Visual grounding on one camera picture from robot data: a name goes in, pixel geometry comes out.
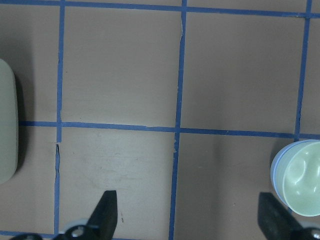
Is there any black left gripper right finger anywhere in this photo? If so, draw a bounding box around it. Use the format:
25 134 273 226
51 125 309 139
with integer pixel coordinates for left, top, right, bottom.
257 192 305 240

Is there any green bowl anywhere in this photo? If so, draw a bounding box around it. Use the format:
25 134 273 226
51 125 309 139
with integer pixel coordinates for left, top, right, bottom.
282 141 320 217

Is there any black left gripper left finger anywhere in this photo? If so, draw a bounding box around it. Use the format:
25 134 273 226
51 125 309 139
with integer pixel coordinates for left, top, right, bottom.
87 190 118 240

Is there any white chrome toaster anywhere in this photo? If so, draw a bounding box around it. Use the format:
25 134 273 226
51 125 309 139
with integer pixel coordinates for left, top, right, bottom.
0 59 19 184

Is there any blue bowl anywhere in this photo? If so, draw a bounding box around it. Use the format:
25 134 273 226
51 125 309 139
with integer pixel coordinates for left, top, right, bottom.
270 139 320 208

